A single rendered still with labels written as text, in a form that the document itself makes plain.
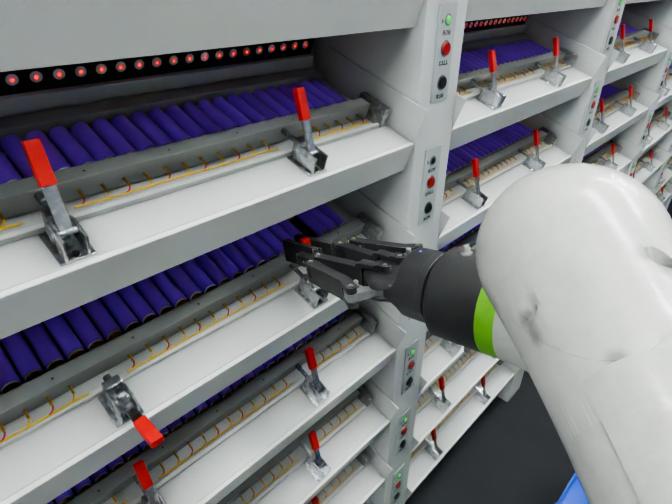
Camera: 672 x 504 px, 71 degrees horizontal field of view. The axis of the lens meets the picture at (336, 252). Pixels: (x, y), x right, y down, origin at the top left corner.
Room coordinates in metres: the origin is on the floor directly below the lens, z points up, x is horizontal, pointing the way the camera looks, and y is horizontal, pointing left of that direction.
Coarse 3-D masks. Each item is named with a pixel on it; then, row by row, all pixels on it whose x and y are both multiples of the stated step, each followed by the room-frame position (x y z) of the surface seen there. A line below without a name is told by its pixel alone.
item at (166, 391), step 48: (384, 240) 0.66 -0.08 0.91; (192, 336) 0.43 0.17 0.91; (240, 336) 0.44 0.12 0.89; (288, 336) 0.47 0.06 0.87; (96, 384) 0.35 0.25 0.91; (144, 384) 0.36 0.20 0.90; (192, 384) 0.37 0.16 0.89; (0, 432) 0.29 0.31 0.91; (48, 432) 0.30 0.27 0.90; (96, 432) 0.30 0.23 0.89; (0, 480) 0.25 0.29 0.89; (48, 480) 0.26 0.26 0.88
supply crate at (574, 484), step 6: (576, 474) 0.62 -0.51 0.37; (570, 480) 0.60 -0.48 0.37; (576, 480) 0.63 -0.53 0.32; (570, 486) 0.60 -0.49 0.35; (576, 486) 0.62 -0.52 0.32; (564, 492) 0.57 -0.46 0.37; (570, 492) 0.60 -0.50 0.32; (576, 492) 0.60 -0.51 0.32; (582, 492) 0.60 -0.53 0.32; (564, 498) 0.59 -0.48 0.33; (570, 498) 0.59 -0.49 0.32; (576, 498) 0.59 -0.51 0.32; (582, 498) 0.59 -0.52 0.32
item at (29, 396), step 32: (352, 224) 0.66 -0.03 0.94; (224, 288) 0.48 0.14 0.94; (256, 288) 0.51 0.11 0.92; (160, 320) 0.42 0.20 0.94; (192, 320) 0.44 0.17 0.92; (96, 352) 0.37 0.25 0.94; (128, 352) 0.38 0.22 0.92; (32, 384) 0.32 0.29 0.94; (64, 384) 0.33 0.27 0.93; (0, 416) 0.29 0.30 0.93
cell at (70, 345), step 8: (48, 320) 0.40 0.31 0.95; (56, 320) 0.40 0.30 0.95; (64, 320) 0.40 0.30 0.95; (48, 328) 0.39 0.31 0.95; (56, 328) 0.39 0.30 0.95; (64, 328) 0.39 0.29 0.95; (56, 336) 0.38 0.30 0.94; (64, 336) 0.38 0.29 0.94; (72, 336) 0.38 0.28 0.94; (64, 344) 0.37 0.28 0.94; (72, 344) 0.37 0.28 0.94; (80, 344) 0.38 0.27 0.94; (64, 352) 0.37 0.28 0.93; (72, 352) 0.37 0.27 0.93
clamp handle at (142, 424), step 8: (120, 400) 0.32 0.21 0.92; (128, 400) 0.32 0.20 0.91; (128, 408) 0.31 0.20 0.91; (136, 408) 0.31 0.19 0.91; (128, 416) 0.31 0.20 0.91; (136, 416) 0.30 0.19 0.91; (144, 416) 0.30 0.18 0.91; (136, 424) 0.29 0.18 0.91; (144, 424) 0.29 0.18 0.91; (152, 424) 0.29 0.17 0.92; (144, 432) 0.28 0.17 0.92; (152, 432) 0.28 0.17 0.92; (152, 440) 0.28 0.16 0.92; (160, 440) 0.28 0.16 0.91; (152, 448) 0.27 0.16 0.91
